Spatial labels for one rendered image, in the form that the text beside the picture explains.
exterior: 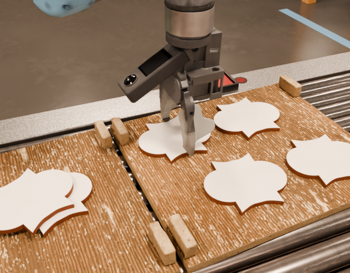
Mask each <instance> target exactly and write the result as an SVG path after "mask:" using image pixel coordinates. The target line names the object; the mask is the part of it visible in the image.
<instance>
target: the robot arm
mask: <svg viewBox="0 0 350 273"><path fill-rule="evenodd" d="M99 1H101V0H33V2H34V3H35V5H36V6H37V7H38V8H39V9H40V10H42V11H43V12H44V13H46V14H47V15H49V16H52V17H65V16H69V15H72V14H75V13H77V12H81V11H84V10H86V9H88V8H89V7H91V6H92V5H93V4H95V3H97V2H99ZM214 3H215V0H164V28H165V30H166V41H167V42H168V44H166V45H165V46H164V47H163V48H161V49H160V50H159V51H157V52H156V53H155V54H154V55H152V56H151V57H150V58H148V59H147V60H146V61H144V62H143V63H142V64H140V65H139V66H138V67H137V68H135V69H134V70H133V71H131V72H130V73H129V74H127V75H126V76H125V77H124V78H122V79H121V80H119V82H118V86H119V87H120V89H121V90H122V91H123V92H124V94H125V95H126V97H127V98H128V99H129V101H130V102H132V103H136V102H137V101H138V100H139V99H141V98H142V97H144V96H145V95H146V94H148V93H149V92H150V91H151V90H153V89H154V88H155V87H157V86H158V85H160V96H159V98H160V109H161V118H162V120H163V121H164V122H167V121H169V120H170V112H171V109H173V108H175V107H177V106H179V105H180V107H181V109H180V111H179V113H178V115H179V121H180V124H181V130H182V133H181V135H182V139H183V148H184V149H185V150H186V152H187V153H188V154H189V155H190V156H193V155H194V151H195V143H196V141H197V140H198V139H201V138H202V137H204V136H205V135H207V134H209V133H211V132H212V131H213V130H214V128H215V122H214V120H212V119H209V118H204V117H203V116H202V111H201V107H200V106H199V105H197V104H195V103H194V101H197V100H198V101H202V100H206V99H210V100H214V99H218V98H221V97H222V89H223V78H224V70H223V69H222V68H221V67H220V65H219V64H220V52H221V40H222V32H221V31H219V30H216V29H215V27H214V26H213V23H214V8H215V4H214ZM219 79H221V83H220V91H219V92H217V91H218V85H219Z"/></svg>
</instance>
